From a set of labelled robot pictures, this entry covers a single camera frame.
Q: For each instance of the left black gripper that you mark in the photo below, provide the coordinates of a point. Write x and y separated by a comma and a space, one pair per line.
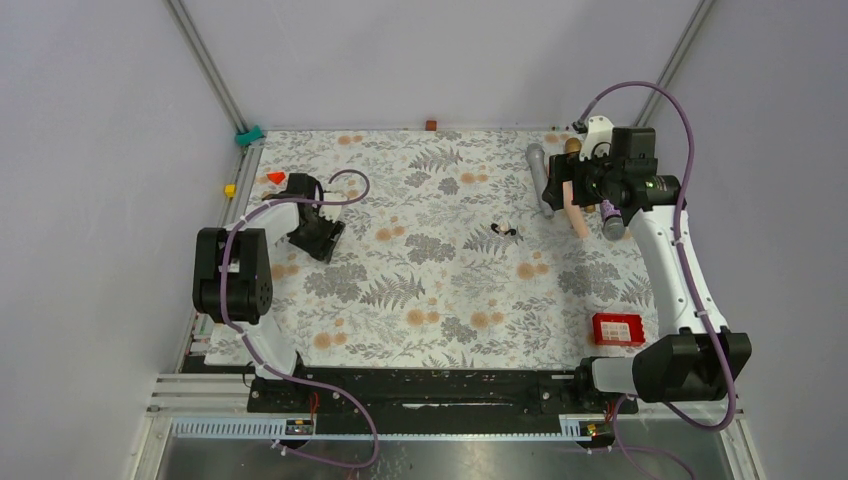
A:
320, 248

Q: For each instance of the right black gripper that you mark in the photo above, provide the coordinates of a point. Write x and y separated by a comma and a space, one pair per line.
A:
569, 167

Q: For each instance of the black wireless earbuds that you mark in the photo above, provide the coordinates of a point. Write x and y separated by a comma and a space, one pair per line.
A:
504, 230

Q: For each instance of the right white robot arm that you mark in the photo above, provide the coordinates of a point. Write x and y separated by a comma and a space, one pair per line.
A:
697, 357

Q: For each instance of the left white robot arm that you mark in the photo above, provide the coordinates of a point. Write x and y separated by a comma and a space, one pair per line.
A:
232, 276

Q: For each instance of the gold toy microphone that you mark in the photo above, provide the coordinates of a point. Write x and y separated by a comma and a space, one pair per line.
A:
573, 146

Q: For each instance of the pink toy microphone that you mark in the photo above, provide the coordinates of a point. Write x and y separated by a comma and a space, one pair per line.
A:
574, 212

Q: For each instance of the purple glitter toy microphone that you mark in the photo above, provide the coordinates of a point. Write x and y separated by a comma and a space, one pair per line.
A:
613, 227

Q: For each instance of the grey toy microphone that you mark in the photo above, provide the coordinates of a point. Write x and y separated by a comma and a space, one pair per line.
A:
535, 158

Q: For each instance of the orange triangular block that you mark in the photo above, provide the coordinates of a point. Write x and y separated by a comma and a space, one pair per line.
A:
276, 177

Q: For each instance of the teal clamp block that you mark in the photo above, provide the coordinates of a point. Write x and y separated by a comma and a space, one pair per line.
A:
248, 137

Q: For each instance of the floral patterned mat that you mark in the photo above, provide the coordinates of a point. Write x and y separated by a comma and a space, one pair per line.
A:
419, 279

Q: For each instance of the red plastic box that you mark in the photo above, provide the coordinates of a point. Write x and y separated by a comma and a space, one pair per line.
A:
618, 329

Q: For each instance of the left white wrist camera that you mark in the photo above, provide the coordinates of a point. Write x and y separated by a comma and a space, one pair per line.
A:
331, 210

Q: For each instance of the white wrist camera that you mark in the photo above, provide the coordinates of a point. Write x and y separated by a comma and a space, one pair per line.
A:
331, 210
596, 132

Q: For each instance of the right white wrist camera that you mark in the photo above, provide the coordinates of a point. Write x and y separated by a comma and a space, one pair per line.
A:
596, 132

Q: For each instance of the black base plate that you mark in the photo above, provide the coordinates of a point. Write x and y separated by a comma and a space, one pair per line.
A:
411, 401

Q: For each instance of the aluminium frame rail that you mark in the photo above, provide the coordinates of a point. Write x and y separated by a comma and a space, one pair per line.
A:
202, 56

